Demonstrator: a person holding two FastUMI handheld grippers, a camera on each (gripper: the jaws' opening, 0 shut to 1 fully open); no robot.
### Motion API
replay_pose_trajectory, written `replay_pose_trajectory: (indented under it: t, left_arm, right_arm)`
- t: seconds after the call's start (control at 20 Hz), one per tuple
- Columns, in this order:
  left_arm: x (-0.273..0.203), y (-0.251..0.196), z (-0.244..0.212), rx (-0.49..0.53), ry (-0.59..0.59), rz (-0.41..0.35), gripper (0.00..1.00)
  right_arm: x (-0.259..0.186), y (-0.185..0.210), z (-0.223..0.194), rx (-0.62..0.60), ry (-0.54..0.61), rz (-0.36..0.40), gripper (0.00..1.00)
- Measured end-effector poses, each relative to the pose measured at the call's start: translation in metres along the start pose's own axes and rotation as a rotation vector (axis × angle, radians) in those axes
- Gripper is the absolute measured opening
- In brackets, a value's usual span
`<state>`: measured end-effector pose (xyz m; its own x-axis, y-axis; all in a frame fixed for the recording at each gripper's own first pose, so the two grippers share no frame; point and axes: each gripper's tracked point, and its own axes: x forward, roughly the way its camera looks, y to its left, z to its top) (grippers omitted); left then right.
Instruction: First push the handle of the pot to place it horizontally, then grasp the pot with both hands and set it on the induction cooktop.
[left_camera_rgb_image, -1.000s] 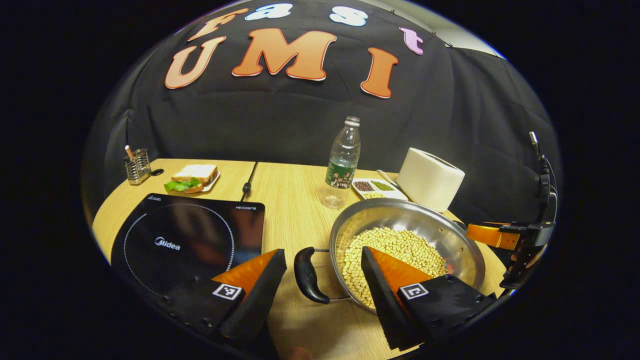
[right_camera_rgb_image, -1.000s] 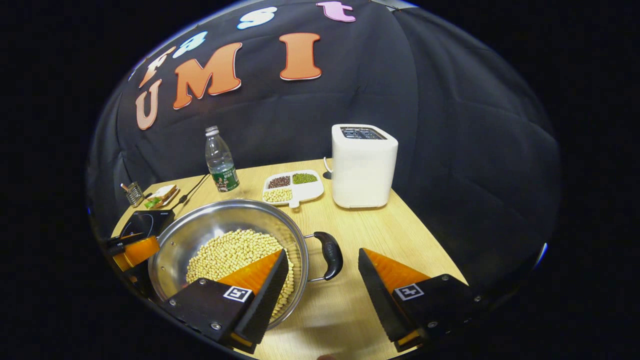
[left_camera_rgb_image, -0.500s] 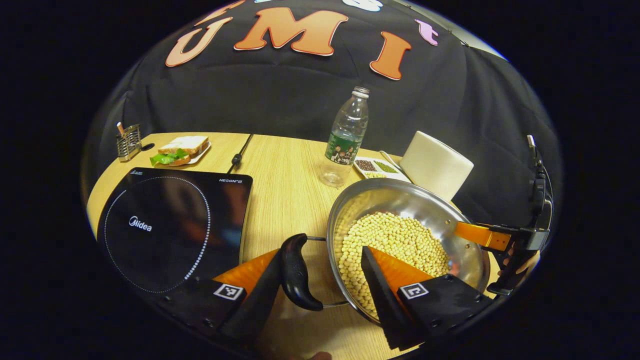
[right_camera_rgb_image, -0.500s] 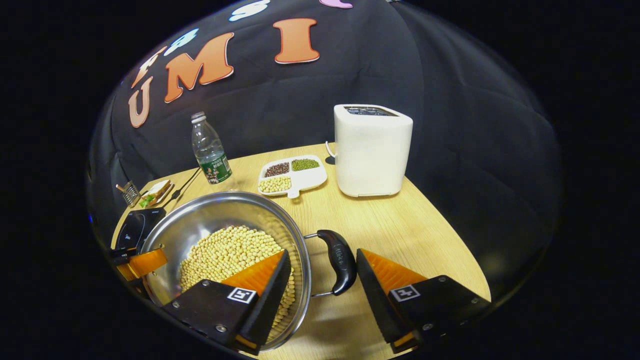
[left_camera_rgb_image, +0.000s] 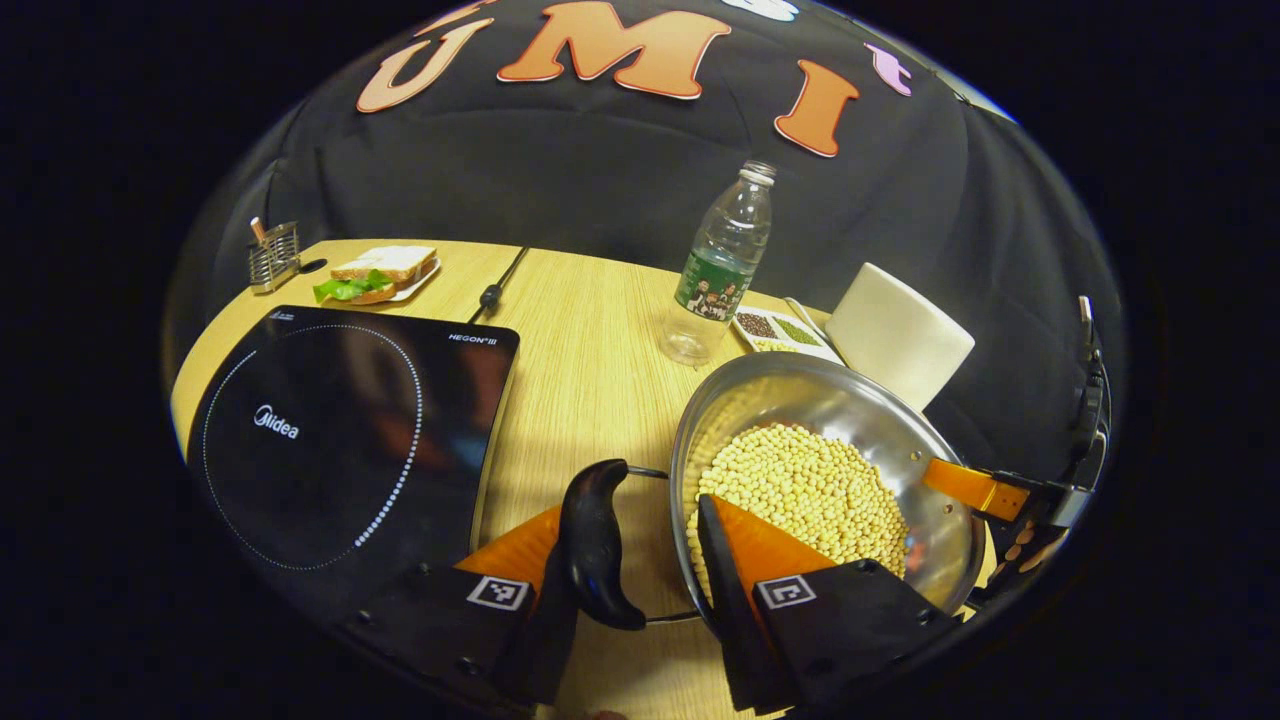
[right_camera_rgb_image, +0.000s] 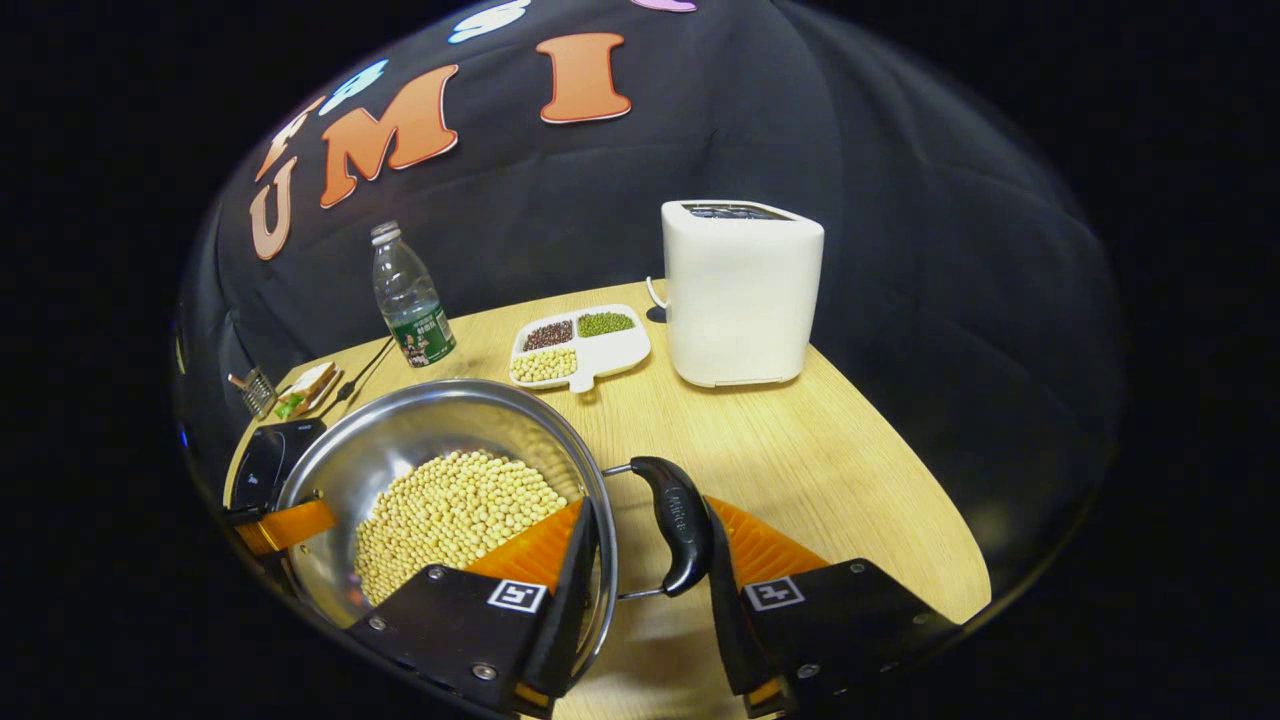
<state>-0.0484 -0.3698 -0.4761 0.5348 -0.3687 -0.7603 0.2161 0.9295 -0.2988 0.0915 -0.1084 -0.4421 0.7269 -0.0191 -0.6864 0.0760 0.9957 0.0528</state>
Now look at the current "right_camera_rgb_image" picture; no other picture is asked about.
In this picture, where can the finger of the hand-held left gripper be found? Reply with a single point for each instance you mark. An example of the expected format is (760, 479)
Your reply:
(290, 525)

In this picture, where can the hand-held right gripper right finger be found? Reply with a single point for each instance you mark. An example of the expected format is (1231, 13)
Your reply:
(850, 620)

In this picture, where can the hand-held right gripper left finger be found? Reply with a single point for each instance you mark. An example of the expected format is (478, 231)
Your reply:
(480, 630)

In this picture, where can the black induction cooktop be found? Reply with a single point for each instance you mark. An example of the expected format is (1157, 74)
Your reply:
(265, 460)

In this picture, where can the pile of yellow soybeans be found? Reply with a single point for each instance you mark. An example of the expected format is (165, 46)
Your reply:
(450, 510)

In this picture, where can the stainless steel pot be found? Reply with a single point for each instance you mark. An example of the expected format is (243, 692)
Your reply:
(400, 430)

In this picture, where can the small clear glass cup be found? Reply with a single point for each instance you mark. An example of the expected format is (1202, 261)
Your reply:
(255, 392)

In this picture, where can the plate with sandwich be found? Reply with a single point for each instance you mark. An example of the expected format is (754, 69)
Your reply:
(310, 388)

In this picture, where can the clear plastic water bottle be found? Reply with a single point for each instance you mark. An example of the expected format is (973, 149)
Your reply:
(412, 300)

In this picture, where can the white divided bean plate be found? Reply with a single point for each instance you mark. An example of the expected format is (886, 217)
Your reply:
(610, 355)

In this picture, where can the white toaster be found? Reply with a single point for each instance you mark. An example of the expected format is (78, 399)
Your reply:
(740, 300)

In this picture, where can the black backdrop cloth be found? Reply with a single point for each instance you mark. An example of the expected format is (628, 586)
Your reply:
(900, 200)

